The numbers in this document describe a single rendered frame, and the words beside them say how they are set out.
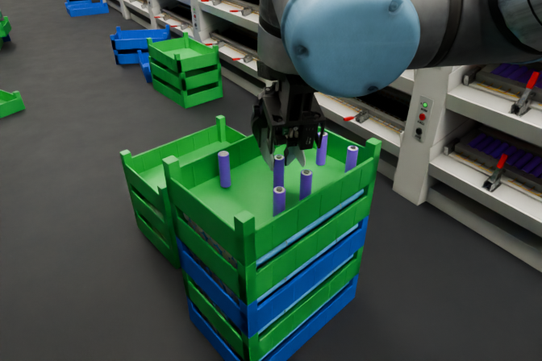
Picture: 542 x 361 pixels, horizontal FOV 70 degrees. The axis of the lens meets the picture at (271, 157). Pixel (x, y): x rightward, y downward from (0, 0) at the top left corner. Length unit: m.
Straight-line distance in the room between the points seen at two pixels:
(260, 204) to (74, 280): 0.56
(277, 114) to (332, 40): 0.23
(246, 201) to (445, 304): 0.53
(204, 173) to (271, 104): 0.22
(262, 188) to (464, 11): 0.44
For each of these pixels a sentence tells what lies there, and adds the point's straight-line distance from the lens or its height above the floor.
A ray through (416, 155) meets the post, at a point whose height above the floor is 0.15.
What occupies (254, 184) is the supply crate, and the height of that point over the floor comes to 0.32.
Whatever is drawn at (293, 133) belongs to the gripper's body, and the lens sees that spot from 0.52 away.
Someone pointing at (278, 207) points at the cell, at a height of 0.36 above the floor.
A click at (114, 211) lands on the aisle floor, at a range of 1.21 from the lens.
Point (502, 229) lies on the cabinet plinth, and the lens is 1.15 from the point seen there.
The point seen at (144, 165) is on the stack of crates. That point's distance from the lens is 1.04.
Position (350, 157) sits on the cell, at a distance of 0.67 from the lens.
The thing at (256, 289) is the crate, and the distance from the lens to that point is 0.60.
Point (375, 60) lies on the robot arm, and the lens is 0.30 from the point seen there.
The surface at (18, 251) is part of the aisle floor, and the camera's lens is 1.19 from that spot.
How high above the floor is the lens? 0.72
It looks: 32 degrees down
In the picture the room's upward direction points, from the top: straight up
